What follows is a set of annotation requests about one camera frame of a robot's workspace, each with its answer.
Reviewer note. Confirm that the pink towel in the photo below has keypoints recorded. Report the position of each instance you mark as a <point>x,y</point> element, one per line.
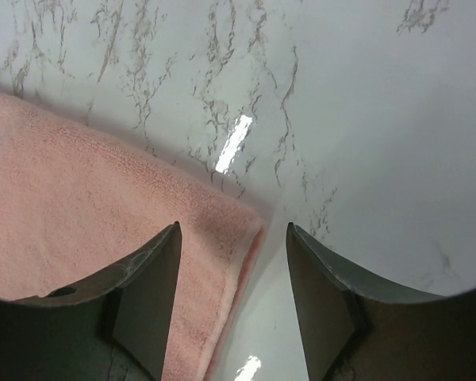
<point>74,200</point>

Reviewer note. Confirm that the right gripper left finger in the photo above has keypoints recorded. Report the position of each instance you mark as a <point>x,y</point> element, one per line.
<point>111,325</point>

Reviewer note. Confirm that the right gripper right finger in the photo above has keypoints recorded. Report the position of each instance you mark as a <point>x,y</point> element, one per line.
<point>356,325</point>

